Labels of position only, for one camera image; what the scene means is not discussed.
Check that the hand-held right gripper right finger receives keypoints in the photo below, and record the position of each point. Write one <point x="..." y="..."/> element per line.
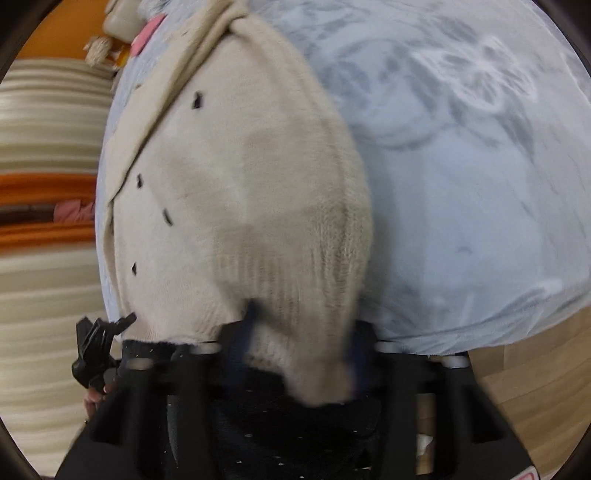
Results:
<point x="359" y="355"/>

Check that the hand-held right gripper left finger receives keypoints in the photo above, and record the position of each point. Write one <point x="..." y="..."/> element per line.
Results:
<point x="250" y="325"/>

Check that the cream sweater with black hearts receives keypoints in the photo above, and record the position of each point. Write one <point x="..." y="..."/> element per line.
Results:
<point x="231" y="184"/>

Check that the person's left hand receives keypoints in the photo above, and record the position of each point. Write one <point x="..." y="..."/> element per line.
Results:
<point x="96" y="399"/>

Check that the pink hanging garment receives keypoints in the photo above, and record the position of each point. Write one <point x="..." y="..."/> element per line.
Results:
<point x="74" y="211"/>

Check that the orange curtain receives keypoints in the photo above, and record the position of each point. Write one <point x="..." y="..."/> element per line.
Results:
<point x="41" y="184"/>

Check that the bed with blue butterfly duvet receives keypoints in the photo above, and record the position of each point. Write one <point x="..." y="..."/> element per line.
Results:
<point x="461" y="184"/>

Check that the pink cushion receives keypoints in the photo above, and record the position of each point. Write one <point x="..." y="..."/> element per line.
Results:
<point x="147" y="32"/>

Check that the beige nightstand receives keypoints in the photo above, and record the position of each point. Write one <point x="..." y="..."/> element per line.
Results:
<point x="121" y="18"/>

